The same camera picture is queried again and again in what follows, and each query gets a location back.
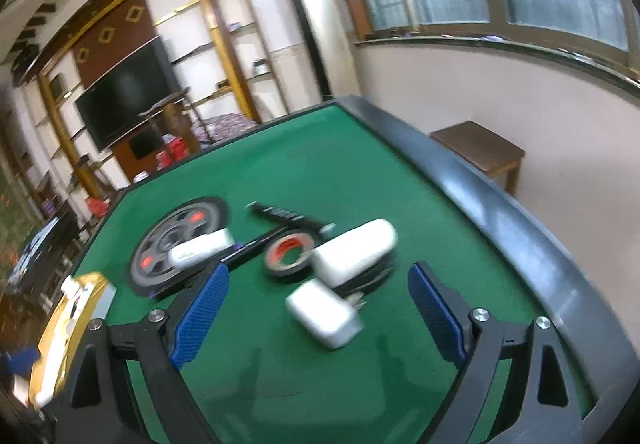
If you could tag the dark wooden chair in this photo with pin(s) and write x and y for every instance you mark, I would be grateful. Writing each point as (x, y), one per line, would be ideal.
(170, 114)

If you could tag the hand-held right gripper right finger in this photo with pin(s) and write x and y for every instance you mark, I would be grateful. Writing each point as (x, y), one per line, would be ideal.
(437, 314)

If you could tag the yellow tray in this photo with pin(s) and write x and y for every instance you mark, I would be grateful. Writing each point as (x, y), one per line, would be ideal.
(55, 344)

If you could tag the purple patterned cloth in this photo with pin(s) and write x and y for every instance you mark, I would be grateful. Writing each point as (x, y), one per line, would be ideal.
(225, 127)

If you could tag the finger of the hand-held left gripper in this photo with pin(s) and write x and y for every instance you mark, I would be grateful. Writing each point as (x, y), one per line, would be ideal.
(20, 359)

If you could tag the black marker purple end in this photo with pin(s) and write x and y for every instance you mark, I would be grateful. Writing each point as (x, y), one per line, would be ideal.
(250, 249)

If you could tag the round tyre print mat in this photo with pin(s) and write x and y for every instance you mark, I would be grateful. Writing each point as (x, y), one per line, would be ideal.
(160, 244)

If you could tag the wooden shelf unit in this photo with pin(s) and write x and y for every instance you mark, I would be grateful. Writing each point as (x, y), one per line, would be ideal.
(235, 39)

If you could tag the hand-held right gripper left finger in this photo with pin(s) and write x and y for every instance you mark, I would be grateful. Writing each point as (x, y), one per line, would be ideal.
(200, 314)

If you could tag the white labelled bottle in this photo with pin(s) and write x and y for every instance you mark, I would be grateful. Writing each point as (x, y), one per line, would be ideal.
(200, 246)

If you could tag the black tape roll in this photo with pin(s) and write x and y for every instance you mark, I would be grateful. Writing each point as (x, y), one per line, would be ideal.
(290, 256)

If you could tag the brown wooden stool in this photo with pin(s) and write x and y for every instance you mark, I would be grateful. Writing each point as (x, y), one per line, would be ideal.
(480, 147)

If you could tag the slim black marker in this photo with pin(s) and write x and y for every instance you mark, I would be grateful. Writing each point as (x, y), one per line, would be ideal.
(285, 215)

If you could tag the dark round tape roll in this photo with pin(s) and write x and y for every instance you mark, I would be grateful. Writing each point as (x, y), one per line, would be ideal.
(380, 274)

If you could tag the red bag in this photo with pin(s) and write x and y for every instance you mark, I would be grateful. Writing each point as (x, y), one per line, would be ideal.
(172, 152)

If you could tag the plain white charger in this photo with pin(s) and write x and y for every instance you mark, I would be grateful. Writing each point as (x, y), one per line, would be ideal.
(325, 314)

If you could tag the white standing air conditioner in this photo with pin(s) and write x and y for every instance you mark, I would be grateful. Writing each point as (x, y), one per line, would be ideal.
(320, 24)

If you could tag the white cylindrical container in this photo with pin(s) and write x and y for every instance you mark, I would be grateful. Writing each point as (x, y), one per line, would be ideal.
(355, 249)

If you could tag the black television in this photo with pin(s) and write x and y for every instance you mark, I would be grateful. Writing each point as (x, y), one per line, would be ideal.
(127, 89)

